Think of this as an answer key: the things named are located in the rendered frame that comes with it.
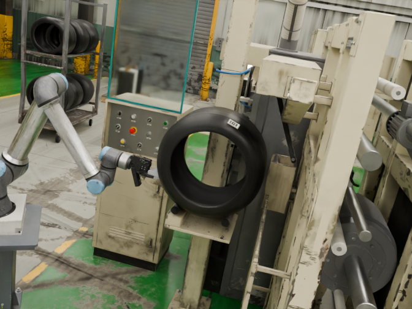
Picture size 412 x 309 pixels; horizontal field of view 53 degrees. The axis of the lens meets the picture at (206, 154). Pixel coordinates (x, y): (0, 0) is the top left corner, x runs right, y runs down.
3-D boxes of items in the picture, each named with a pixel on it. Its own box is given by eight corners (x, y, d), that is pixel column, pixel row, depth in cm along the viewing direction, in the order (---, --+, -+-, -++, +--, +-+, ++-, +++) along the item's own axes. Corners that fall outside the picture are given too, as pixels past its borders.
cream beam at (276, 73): (263, 80, 230) (269, 53, 226) (309, 89, 227) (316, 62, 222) (253, 93, 173) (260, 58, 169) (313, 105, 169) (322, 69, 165)
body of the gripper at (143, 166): (149, 164, 225) (129, 156, 226) (144, 178, 228) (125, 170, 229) (153, 160, 232) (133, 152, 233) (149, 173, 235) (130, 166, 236)
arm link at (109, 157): (103, 158, 240) (106, 142, 236) (123, 165, 238) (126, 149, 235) (95, 163, 231) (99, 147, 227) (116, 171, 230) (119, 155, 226)
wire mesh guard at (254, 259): (244, 286, 271) (267, 188, 251) (247, 286, 271) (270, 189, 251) (222, 396, 187) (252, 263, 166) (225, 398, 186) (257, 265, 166)
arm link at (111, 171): (92, 185, 233) (96, 166, 228) (100, 177, 244) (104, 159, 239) (108, 190, 233) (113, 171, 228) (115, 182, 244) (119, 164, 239)
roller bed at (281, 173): (262, 196, 263) (272, 152, 255) (286, 202, 261) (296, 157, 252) (260, 208, 245) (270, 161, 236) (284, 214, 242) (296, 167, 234)
